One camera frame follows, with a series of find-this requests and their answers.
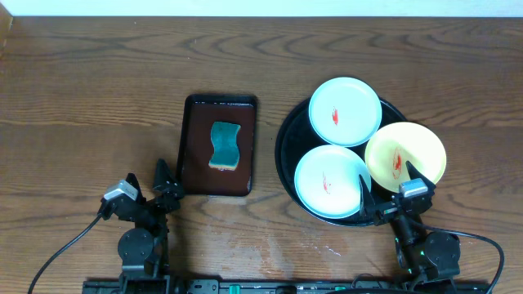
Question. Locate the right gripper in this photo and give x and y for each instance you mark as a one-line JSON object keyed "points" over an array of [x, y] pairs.
{"points": [[384, 215]]}

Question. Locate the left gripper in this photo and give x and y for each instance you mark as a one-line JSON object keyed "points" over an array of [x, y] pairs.
{"points": [[149, 202]]}

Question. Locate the yellow plate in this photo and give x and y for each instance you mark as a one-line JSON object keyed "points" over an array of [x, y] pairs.
{"points": [[396, 144]]}

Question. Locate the pale blue plate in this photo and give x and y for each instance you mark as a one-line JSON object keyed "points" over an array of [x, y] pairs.
{"points": [[345, 111], [328, 181]]}

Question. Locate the green yellow sponge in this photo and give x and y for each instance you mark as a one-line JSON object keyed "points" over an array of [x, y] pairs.
{"points": [[225, 148]]}

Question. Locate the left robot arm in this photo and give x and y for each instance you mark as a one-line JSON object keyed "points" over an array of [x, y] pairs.
{"points": [[144, 249]]}

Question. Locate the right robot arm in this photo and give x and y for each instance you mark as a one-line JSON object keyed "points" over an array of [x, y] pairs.
{"points": [[428, 254]]}

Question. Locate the black rectangular tray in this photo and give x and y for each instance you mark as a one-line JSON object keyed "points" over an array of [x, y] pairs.
{"points": [[201, 112]]}

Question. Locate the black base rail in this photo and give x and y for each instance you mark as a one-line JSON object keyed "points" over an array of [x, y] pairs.
{"points": [[211, 286]]}

